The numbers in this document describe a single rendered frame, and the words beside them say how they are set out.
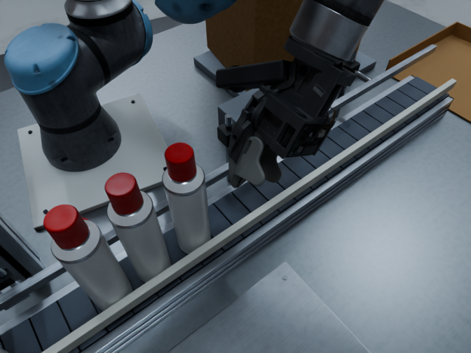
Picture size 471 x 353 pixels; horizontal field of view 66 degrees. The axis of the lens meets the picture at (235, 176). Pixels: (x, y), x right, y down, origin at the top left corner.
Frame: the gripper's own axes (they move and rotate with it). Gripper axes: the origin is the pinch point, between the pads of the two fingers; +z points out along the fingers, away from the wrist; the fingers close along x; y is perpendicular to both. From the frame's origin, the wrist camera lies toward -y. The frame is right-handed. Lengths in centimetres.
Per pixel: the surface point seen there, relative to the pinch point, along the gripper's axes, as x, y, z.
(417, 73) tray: 63, -8, -19
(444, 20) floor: 278, -85, -47
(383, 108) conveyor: 40.3, -2.0, -11.7
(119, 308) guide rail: -15.7, 3.9, 16.5
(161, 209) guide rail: -8.4, -2.9, 7.0
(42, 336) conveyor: -22.4, -0.5, 24.5
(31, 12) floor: 69, -288, 74
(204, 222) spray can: -5.3, 2.5, 5.3
